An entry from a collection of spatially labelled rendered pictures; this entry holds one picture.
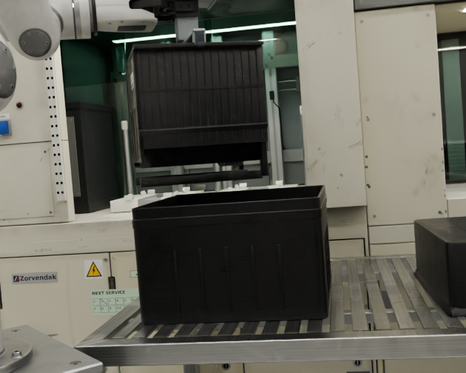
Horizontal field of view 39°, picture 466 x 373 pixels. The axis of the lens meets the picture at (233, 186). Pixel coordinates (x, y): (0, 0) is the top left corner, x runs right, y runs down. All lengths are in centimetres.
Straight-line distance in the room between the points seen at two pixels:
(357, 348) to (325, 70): 70
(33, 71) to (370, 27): 77
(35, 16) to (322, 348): 62
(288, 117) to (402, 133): 95
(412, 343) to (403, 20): 80
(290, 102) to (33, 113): 104
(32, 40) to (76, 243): 66
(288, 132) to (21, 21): 147
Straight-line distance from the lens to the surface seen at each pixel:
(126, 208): 174
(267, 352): 87
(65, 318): 163
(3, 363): 87
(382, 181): 145
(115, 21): 111
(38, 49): 105
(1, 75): 84
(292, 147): 235
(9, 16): 104
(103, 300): 158
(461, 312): 95
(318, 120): 140
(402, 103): 146
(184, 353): 89
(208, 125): 104
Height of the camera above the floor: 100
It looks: 3 degrees down
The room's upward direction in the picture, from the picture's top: 4 degrees counter-clockwise
